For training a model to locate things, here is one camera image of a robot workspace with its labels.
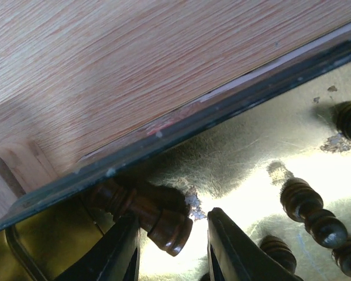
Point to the gold tin with dark pieces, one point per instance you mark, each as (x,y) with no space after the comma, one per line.
(233,149)

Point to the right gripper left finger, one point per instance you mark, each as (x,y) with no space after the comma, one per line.
(116,256)

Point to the dark piece in tin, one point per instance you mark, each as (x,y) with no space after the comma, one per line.
(343,119)

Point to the dark chess piece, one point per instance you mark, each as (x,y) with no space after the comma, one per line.
(168,229)

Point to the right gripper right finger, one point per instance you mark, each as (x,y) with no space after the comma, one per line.
(232,255)

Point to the dark pawn in tin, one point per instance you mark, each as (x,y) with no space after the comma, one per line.
(303,204)

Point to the wooden chess board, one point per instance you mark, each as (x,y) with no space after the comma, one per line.
(10,188)

